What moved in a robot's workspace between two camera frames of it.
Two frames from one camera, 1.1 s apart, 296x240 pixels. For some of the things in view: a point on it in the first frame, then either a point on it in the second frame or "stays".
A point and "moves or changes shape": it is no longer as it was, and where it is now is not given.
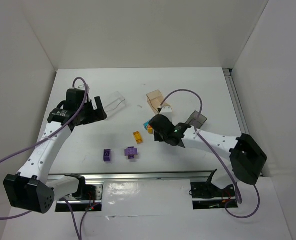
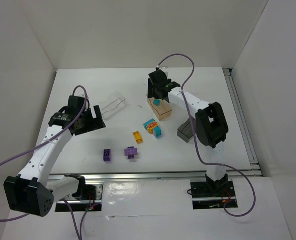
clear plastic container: x=116 y=104 stays
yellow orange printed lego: x=149 y=129 stays
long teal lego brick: x=145 y=125 moves or changes shape
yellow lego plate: x=138 y=137 stays
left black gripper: x=92 y=113 -> x=88 y=122
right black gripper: x=158 y=135 -> x=156 y=90
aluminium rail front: x=159 y=176 stays
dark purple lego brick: x=107 y=155 stays
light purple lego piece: x=131 y=151 stays
